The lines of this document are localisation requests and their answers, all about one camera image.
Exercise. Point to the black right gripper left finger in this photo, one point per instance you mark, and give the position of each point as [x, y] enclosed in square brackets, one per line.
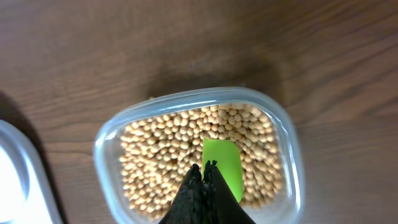
[187, 206]

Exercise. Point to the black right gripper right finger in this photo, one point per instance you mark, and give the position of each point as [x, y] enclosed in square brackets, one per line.
[220, 205]

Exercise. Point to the green plastic measuring scoop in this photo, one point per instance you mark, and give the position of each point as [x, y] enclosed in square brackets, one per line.
[228, 161]

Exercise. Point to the white digital kitchen scale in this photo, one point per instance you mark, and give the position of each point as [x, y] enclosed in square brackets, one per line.
[26, 194]

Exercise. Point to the pile of soybeans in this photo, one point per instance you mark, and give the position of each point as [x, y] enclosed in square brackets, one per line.
[159, 150]

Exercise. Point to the clear plastic container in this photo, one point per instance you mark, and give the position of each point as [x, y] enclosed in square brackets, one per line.
[286, 207]

